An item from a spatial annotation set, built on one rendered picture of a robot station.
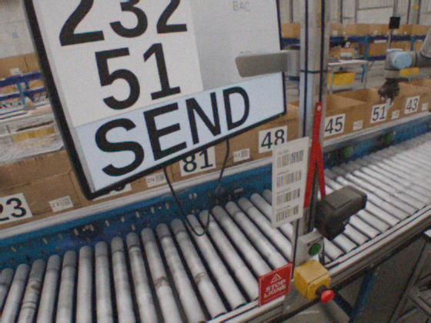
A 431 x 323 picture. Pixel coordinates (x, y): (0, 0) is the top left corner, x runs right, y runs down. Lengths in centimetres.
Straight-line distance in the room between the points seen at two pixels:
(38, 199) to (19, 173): 33
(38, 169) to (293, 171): 117
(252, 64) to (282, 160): 20
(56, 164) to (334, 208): 119
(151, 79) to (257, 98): 25
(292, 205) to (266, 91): 26
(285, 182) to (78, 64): 42
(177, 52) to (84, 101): 16
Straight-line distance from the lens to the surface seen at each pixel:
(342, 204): 62
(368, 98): 217
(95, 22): 38
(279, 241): 100
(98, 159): 38
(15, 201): 116
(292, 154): 51
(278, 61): 58
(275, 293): 75
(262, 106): 57
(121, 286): 94
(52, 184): 110
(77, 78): 36
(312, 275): 73
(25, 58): 568
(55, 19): 37
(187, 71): 43
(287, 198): 56
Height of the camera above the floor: 143
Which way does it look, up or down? 26 degrees down
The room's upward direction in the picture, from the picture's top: 6 degrees counter-clockwise
